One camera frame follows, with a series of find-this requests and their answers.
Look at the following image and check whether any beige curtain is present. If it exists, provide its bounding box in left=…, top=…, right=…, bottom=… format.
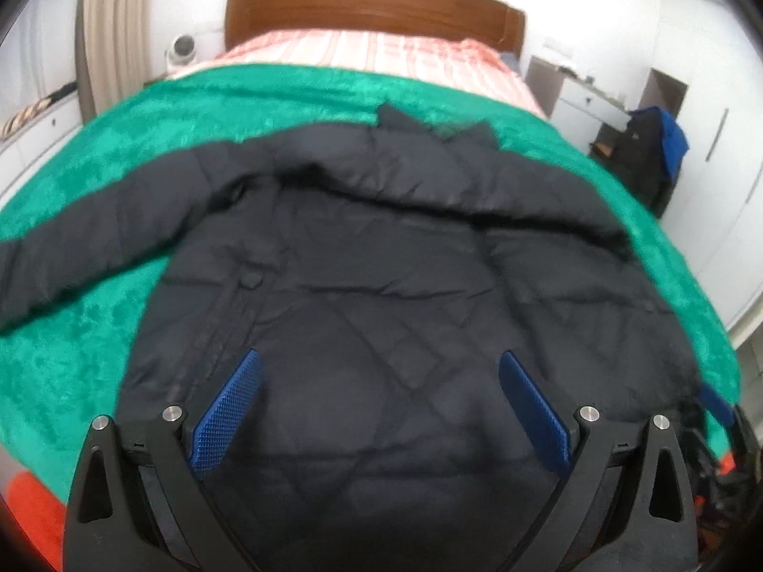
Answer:
left=74, top=0, right=156, bottom=123

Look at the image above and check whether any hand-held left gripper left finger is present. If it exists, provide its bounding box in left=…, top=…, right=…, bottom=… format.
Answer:
left=64, top=348, right=263, bottom=572

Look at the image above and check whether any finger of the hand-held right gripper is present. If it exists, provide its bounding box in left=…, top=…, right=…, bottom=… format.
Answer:
left=697, top=382, right=737, bottom=427

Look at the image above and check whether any striped rolled cloth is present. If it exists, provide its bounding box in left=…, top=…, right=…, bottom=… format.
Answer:
left=0, top=80, right=78, bottom=138

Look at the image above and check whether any black puffer jacket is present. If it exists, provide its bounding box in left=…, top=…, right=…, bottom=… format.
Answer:
left=0, top=102, right=716, bottom=572

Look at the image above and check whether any green fleece blanket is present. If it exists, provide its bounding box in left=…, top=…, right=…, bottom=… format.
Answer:
left=0, top=64, right=743, bottom=501

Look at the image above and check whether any white desk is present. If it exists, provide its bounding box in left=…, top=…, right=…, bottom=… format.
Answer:
left=525, top=55, right=648, bottom=132

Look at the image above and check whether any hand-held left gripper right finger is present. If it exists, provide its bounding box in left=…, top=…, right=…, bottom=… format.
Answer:
left=499, top=350, right=700, bottom=572

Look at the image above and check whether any pink striped bedding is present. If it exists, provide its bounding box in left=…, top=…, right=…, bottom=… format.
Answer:
left=167, top=30, right=546, bottom=117

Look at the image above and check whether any brown wooden headboard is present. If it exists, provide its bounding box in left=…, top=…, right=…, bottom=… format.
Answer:
left=225, top=0, right=526, bottom=75

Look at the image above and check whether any dark coat on chair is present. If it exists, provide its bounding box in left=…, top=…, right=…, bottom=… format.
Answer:
left=620, top=108, right=677, bottom=215

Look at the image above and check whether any wooden chair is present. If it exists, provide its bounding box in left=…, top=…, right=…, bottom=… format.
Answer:
left=589, top=125, right=633, bottom=162

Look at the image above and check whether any blue garment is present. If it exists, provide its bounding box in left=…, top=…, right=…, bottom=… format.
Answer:
left=635, top=106, right=689, bottom=176

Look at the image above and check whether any white window cabinet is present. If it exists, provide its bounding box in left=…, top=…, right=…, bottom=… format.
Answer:
left=0, top=86, right=84, bottom=204

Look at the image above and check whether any white wardrobe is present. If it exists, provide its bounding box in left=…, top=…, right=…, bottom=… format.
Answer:
left=661, top=0, right=763, bottom=340

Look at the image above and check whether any white sheer curtain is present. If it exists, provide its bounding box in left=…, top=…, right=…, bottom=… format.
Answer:
left=0, top=0, right=81, bottom=126

